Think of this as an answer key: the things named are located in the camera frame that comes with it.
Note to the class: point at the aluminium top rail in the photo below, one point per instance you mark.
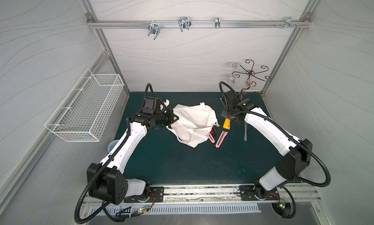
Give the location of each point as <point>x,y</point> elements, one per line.
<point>195,24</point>

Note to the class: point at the dark metal jewelry stand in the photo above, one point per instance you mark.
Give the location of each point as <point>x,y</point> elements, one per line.
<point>239,70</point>

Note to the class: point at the small metal ring hook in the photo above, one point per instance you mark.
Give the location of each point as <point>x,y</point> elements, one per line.
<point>217,22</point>

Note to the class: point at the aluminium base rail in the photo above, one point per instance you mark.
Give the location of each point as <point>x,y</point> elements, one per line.
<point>229,193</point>

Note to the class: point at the light blue plastic cup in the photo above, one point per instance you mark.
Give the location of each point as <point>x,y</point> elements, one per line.
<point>112,146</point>

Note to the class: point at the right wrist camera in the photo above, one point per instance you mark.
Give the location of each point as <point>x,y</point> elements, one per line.
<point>229,98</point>

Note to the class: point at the silver table knife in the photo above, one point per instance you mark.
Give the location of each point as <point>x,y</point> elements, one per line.
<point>245,131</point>

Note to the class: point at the pink utility knife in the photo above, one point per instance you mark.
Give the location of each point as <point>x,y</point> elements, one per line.
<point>211,138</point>
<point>221,138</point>

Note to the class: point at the white wire basket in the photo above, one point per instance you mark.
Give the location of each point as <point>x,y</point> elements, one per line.
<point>84,113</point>

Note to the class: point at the metal clamp hook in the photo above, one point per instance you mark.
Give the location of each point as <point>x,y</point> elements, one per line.
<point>153,29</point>
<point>288,24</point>

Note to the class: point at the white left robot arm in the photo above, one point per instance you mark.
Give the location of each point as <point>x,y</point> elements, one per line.
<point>105,179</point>

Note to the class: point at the small glass jar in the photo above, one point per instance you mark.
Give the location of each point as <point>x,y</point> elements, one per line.
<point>231,80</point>

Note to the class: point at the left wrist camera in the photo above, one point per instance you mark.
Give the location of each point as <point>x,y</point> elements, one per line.
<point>151,104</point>

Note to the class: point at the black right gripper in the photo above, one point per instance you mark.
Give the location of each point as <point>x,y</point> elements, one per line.
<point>226,115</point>

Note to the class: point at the metal U-bolt hook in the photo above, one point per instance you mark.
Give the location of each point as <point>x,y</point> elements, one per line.
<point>184,23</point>

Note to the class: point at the metal clamp hook left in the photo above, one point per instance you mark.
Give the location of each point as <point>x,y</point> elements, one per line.
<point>153,29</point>

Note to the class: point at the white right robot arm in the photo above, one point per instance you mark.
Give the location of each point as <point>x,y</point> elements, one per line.
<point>296,153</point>

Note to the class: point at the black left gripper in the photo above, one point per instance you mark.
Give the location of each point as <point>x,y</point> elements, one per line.
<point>169,118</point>

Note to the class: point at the black cooling fan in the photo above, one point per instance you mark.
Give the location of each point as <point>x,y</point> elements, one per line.
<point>283,209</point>

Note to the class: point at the metal clamp hook right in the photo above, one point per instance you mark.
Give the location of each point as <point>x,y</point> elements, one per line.
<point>288,24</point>

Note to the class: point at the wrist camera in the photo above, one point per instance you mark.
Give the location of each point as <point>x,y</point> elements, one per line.
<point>151,104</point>
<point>229,98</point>

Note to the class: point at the white vented cable duct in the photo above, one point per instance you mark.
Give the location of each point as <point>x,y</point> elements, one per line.
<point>188,209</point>

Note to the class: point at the white printed tote bag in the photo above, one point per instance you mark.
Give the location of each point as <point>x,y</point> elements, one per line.
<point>194,124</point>

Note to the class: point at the red utility knife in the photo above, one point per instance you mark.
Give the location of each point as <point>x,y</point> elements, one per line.
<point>213,131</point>

